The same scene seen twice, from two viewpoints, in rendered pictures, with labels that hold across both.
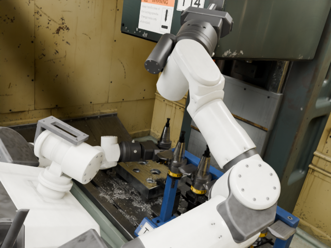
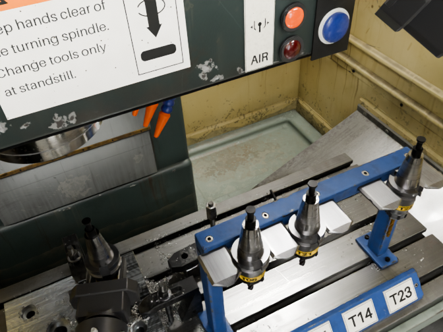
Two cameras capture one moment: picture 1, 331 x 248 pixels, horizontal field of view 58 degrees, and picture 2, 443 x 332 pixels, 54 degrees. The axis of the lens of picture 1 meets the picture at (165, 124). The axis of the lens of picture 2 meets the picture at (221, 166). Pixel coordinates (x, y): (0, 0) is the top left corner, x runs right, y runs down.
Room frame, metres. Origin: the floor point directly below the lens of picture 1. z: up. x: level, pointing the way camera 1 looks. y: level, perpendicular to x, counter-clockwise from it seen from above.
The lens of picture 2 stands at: (0.78, 0.34, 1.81)
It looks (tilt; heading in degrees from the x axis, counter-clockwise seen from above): 43 degrees down; 292
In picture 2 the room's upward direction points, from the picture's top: 4 degrees counter-clockwise
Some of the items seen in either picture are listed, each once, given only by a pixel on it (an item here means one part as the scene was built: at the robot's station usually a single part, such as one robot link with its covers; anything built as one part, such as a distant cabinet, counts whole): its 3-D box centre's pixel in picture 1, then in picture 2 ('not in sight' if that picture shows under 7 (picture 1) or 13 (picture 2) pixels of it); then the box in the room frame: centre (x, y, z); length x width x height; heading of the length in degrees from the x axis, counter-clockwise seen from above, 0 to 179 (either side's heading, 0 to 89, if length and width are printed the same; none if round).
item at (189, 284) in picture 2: (166, 190); (169, 302); (1.08, -0.05, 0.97); 0.13 x 0.03 x 0.15; 45
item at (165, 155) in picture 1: (166, 155); (221, 268); (0.94, -0.02, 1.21); 0.07 x 0.05 x 0.01; 135
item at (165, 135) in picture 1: (165, 133); (96, 246); (1.17, -0.01, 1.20); 0.04 x 0.04 x 0.07
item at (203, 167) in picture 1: (204, 165); (308, 212); (0.82, -0.14, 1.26); 0.04 x 0.04 x 0.07
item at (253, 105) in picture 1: (226, 127); (57, 126); (1.49, -0.32, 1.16); 0.48 x 0.05 x 0.51; 45
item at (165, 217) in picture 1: (170, 189); (213, 293); (0.98, -0.06, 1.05); 0.10 x 0.05 x 0.30; 135
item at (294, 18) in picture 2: not in sight; (294, 17); (0.85, -0.04, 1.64); 0.02 x 0.01 x 0.02; 45
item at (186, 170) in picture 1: (188, 170); (279, 242); (0.86, -0.10, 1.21); 0.07 x 0.05 x 0.01; 135
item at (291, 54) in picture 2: not in sight; (291, 49); (0.85, -0.04, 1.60); 0.02 x 0.01 x 0.02; 45
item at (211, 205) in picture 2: not in sight; (212, 219); (1.07, -0.30, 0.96); 0.03 x 0.03 x 0.13
